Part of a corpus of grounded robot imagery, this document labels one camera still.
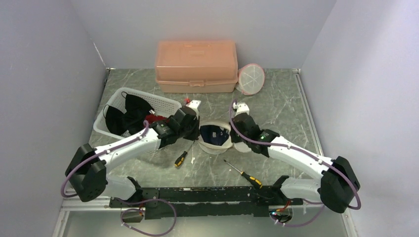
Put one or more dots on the orange plastic storage box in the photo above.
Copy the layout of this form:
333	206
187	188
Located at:
196	66

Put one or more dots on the small yellow black screwdriver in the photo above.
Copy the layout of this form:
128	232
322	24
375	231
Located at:
179	161

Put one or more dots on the white plastic basket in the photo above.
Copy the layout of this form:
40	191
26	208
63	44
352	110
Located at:
125	111

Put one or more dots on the black bra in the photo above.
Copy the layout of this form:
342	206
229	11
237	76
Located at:
119	122

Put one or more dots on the long yellow black screwdriver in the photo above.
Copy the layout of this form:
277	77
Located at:
253	181

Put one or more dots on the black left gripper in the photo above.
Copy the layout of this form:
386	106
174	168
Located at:
194	135

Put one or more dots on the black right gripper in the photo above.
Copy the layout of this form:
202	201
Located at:
234	138

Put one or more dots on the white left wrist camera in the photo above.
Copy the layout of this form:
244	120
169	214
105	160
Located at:
193	104

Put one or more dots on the pink rimmed mesh bag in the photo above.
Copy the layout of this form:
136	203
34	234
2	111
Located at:
251	79

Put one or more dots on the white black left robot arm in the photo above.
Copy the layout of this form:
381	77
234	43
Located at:
88	172

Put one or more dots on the white mesh laundry bag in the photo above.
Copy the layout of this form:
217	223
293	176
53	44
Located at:
216	150

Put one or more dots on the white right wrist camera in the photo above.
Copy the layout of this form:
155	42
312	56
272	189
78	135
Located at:
240	108

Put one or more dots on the navy blue bra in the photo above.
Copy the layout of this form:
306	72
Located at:
214	135

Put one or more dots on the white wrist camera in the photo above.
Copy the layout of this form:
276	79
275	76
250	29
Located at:
193	104
240	108

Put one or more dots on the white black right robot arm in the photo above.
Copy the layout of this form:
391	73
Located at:
333	181

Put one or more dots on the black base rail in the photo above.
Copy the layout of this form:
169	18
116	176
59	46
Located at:
207	201

